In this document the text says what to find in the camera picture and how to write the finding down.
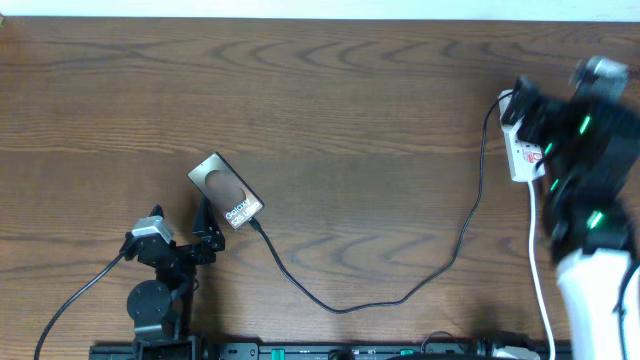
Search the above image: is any Galaxy smartphone with brown screen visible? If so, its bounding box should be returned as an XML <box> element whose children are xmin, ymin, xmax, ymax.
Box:
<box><xmin>188</xmin><ymin>152</ymin><xmax>265</xmax><ymax>230</ymax></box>

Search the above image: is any black charger cable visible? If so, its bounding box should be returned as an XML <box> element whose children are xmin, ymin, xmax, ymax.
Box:
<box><xmin>248</xmin><ymin>89</ymin><xmax>516</xmax><ymax>315</ymax></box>

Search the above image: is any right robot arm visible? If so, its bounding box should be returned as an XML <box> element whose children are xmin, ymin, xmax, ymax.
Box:
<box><xmin>500</xmin><ymin>77</ymin><xmax>639</xmax><ymax>359</ymax></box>

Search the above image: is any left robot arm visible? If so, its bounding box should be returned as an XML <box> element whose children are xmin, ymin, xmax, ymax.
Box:
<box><xmin>120</xmin><ymin>198</ymin><xmax>225</xmax><ymax>342</ymax></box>

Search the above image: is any white power strip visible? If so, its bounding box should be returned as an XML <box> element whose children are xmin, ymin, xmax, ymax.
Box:
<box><xmin>498</xmin><ymin>89</ymin><xmax>545</xmax><ymax>183</ymax></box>

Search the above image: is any black mounting rail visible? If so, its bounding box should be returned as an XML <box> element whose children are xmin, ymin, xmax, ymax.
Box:
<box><xmin>89</xmin><ymin>341</ymin><xmax>574</xmax><ymax>360</ymax></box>

